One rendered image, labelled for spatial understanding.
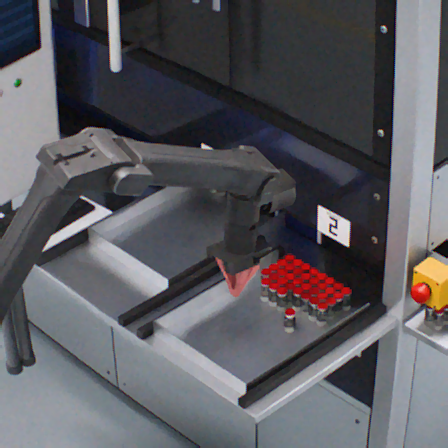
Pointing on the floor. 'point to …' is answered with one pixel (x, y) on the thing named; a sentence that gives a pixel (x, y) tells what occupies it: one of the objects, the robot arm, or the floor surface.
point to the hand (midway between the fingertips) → (234, 291)
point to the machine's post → (406, 210)
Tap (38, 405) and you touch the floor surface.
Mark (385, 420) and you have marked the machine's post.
